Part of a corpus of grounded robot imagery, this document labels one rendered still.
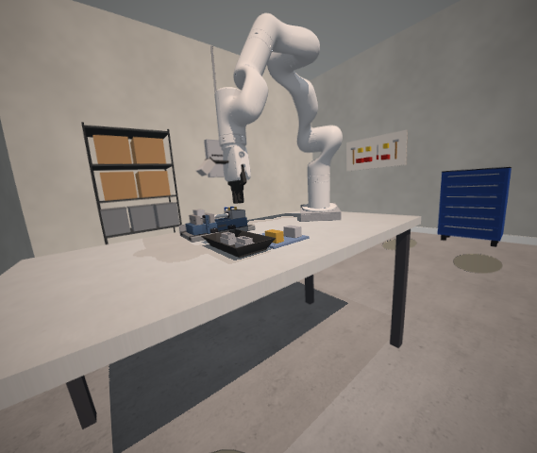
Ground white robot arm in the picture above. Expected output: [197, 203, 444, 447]
[215, 13, 343, 212]

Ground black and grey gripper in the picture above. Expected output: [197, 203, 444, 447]
[222, 144, 251, 204]

